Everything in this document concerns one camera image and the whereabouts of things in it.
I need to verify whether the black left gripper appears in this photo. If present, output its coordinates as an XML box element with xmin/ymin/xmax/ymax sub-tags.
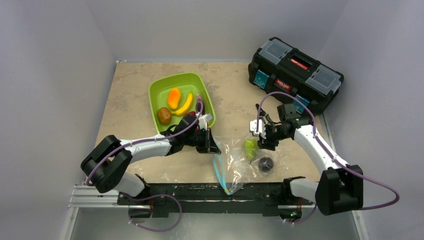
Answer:
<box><xmin>183</xmin><ymin>127</ymin><xmax>221</xmax><ymax>154</ymax></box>

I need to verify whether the green fake pear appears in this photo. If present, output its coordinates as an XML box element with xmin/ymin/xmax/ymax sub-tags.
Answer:
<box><xmin>243</xmin><ymin>139</ymin><xmax>259</xmax><ymax>160</ymax></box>

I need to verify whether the clear zip top bag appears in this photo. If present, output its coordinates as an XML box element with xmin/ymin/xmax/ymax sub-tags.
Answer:
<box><xmin>212</xmin><ymin>136</ymin><xmax>275</xmax><ymax>195</ymax></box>

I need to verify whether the purple fake eggplant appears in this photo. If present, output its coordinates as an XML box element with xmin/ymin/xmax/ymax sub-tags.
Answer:
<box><xmin>195</xmin><ymin>93</ymin><xmax>205</xmax><ymax>114</ymax></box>

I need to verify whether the yellow fake banana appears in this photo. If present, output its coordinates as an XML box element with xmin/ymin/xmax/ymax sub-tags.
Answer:
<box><xmin>171</xmin><ymin>91</ymin><xmax>194</xmax><ymax>117</ymax></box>

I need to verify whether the brown fake kiwi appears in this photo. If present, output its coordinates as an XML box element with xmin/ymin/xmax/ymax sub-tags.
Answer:
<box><xmin>156</xmin><ymin>107</ymin><xmax>173</xmax><ymax>125</ymax></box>

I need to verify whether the orange fake mango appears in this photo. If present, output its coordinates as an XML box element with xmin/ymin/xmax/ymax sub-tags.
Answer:
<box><xmin>167</xmin><ymin>87</ymin><xmax>181</xmax><ymax>110</ymax></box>

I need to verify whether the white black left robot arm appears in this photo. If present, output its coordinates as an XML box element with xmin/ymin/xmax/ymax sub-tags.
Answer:
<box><xmin>80</xmin><ymin>113</ymin><xmax>221</xmax><ymax>205</ymax></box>

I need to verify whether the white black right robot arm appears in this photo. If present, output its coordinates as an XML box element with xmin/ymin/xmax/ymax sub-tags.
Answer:
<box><xmin>249</xmin><ymin>103</ymin><xmax>364</xmax><ymax>216</ymax></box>

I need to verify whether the dark fake fruit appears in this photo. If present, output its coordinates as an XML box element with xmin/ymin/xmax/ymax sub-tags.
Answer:
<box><xmin>258</xmin><ymin>156</ymin><xmax>274</xmax><ymax>173</ymax></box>

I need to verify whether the black toolbox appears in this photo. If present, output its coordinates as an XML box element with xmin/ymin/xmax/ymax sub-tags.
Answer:
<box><xmin>247</xmin><ymin>37</ymin><xmax>344</xmax><ymax>116</ymax></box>

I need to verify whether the green plastic tray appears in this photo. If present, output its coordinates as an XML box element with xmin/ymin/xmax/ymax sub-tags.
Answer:
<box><xmin>148</xmin><ymin>72</ymin><xmax>216</xmax><ymax>133</ymax></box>

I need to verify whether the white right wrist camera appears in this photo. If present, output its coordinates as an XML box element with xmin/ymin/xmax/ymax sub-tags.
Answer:
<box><xmin>249</xmin><ymin>119</ymin><xmax>266</xmax><ymax>139</ymax></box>

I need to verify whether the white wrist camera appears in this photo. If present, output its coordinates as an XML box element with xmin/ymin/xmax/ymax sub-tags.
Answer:
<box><xmin>249</xmin><ymin>119</ymin><xmax>266</xmax><ymax>139</ymax></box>
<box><xmin>198</xmin><ymin>113</ymin><xmax>213</xmax><ymax>130</ymax></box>

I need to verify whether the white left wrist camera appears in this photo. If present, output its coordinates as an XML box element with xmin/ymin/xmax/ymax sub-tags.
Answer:
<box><xmin>198</xmin><ymin>113</ymin><xmax>213</xmax><ymax>130</ymax></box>

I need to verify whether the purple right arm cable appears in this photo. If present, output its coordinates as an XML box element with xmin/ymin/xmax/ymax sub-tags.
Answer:
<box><xmin>256</xmin><ymin>91</ymin><xmax>400</xmax><ymax>226</ymax></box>

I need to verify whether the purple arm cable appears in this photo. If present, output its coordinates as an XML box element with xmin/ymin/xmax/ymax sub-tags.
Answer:
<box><xmin>85</xmin><ymin>100</ymin><xmax>205</xmax><ymax>233</ymax></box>
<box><xmin>256</xmin><ymin>91</ymin><xmax>400</xmax><ymax>226</ymax></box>

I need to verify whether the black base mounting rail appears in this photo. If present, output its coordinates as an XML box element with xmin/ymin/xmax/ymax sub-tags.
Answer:
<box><xmin>117</xmin><ymin>182</ymin><xmax>313</xmax><ymax>220</ymax></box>

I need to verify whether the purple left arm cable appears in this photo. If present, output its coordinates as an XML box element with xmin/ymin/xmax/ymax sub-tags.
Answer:
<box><xmin>85</xmin><ymin>100</ymin><xmax>205</xmax><ymax>233</ymax></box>

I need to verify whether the aluminium frame rail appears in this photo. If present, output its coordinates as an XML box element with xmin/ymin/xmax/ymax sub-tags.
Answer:
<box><xmin>68</xmin><ymin>182</ymin><xmax>313</xmax><ymax>220</ymax></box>

